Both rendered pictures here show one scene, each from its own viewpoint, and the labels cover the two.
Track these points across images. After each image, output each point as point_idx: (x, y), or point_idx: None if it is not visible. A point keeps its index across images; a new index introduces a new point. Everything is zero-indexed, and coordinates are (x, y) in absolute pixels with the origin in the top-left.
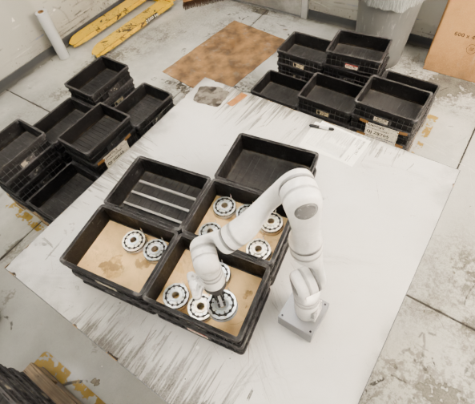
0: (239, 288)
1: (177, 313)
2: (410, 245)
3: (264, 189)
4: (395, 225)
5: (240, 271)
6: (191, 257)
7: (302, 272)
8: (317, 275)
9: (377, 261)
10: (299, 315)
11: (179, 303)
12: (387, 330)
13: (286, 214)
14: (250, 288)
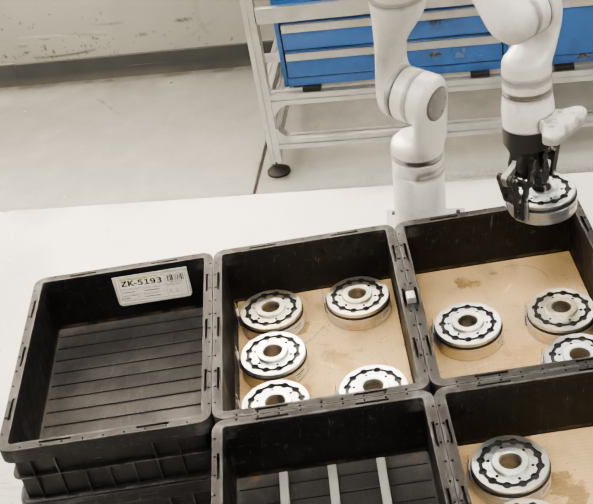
0: (464, 298)
1: None
2: (181, 214)
3: (169, 380)
4: (143, 241)
5: (426, 314)
6: (546, 8)
7: (411, 77)
8: (405, 57)
9: (242, 234)
10: (445, 214)
11: (588, 341)
12: (369, 188)
13: (231, 306)
14: (452, 285)
